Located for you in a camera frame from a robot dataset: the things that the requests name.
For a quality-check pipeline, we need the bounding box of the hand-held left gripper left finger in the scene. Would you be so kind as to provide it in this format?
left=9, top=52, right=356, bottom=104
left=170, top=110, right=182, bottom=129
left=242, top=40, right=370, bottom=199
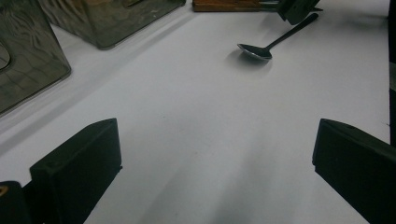
left=29, top=118, right=123, bottom=224

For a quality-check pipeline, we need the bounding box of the wooden-handled knife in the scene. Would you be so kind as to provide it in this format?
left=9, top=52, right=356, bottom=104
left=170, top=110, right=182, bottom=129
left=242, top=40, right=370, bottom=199
left=191, top=3, right=281, bottom=13

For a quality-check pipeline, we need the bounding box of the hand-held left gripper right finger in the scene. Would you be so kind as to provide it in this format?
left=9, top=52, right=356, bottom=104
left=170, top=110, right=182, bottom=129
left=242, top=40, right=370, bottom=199
left=311, top=118, right=396, bottom=224

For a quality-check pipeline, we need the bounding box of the shiny metal spoon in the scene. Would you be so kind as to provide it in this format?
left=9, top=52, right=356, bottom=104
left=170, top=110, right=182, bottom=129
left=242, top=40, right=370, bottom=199
left=236, top=12, right=320, bottom=62

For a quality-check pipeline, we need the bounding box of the white table cover sheet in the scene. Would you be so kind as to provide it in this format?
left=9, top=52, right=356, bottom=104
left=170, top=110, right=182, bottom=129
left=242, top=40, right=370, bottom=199
left=0, top=0, right=391, bottom=224

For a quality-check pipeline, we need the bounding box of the smoky clear plastic bin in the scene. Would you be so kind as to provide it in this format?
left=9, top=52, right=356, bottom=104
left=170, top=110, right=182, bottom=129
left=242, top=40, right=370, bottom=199
left=0, top=0, right=72, bottom=117
left=37, top=0, right=188, bottom=50

